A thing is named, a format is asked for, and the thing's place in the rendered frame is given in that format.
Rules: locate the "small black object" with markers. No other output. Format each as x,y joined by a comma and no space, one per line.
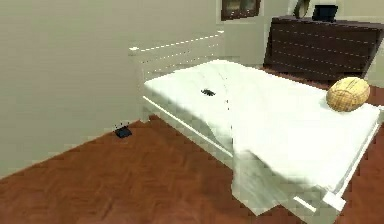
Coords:
208,92

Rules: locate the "small dark blue box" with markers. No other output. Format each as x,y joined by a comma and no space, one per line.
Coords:
123,132

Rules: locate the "white bed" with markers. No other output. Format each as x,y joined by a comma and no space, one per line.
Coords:
266,133

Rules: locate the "dark brown chest of drawers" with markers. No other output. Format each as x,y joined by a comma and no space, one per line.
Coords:
320,50

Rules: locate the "olive round vase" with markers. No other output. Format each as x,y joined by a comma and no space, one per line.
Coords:
301,8

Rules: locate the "tan woven ball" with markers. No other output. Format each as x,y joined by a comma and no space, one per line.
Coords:
348,94

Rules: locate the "black box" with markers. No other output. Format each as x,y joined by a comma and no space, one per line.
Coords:
324,13

